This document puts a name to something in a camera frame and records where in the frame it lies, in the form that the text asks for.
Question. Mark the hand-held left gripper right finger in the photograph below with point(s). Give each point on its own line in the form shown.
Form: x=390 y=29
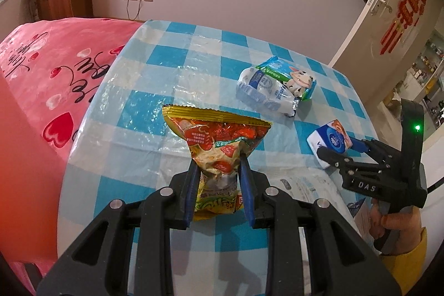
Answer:
x=248 y=199

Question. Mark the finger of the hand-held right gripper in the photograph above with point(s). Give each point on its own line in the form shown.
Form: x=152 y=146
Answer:
x=333 y=159
x=376 y=148

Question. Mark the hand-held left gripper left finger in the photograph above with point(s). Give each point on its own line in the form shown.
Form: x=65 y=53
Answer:
x=190 y=199

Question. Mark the blue biscuit packet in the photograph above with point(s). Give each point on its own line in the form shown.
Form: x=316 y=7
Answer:
x=329 y=138

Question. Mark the grey packaging bag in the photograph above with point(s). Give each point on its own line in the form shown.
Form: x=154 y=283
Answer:
x=312 y=190

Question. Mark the yellow red snack bag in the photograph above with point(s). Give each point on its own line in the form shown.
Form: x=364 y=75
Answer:
x=215 y=140

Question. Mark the person's right forearm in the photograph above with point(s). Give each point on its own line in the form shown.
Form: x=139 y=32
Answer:
x=412 y=264

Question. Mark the person's right hand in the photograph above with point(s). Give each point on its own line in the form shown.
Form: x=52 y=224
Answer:
x=399 y=221

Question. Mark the open cardboard box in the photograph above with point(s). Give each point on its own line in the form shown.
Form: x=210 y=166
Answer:
x=393 y=100

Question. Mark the white room cabinet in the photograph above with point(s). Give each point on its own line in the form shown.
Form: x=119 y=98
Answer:
x=421 y=82

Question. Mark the cartoon print drink carton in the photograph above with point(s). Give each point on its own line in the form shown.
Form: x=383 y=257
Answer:
x=298 y=81

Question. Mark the white blue milk pouch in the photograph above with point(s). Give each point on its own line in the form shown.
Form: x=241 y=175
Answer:
x=263 y=88

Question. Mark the blue checked tablecloth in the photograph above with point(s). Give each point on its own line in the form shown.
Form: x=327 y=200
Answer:
x=145 y=108

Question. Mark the white door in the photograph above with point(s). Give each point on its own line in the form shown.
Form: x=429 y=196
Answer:
x=381 y=39

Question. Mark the pink heart blanket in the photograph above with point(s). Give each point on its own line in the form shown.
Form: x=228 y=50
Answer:
x=69 y=74

